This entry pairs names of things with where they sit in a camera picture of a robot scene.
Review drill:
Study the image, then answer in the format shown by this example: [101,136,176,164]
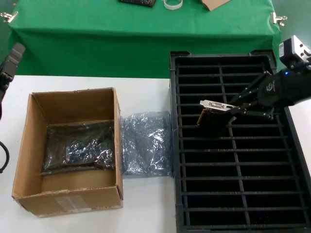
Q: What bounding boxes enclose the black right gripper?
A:
[227,67,311,127]

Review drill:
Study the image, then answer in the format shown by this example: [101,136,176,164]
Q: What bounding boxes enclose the clear tape roll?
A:
[162,0,183,11]

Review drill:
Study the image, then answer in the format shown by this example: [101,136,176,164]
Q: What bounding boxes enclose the flat unfolded cardboard box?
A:
[199,0,231,12]

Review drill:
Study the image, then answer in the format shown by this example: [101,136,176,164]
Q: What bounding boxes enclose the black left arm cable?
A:
[0,140,11,173]

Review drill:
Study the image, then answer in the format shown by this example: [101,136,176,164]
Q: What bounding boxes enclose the green tablecloth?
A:
[6,0,282,80]

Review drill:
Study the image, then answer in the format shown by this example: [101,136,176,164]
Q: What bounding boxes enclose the graphics card with metal bracket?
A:
[196,99,238,137]

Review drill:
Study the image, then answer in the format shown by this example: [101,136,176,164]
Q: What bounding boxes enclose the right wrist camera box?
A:
[278,35,311,71]

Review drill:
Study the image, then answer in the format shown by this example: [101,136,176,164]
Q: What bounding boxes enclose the brown open cardboard box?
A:
[11,87,124,218]

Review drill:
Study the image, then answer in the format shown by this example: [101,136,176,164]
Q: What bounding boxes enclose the translucent grey antistatic bag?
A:
[120,111,174,179]

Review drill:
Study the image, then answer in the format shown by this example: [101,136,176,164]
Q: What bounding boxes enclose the black textured mat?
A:
[119,0,156,8]

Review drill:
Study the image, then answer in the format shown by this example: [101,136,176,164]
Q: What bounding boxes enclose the silver metal table clamp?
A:
[0,11,19,24]
[269,12,288,27]

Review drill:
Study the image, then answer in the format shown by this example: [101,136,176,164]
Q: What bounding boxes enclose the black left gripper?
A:
[0,42,26,99]

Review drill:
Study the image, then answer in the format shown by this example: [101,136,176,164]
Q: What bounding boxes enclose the bagged graphics card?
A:
[40,120,116,176]

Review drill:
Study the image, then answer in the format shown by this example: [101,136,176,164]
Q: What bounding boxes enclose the black slotted container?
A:
[169,50,311,233]

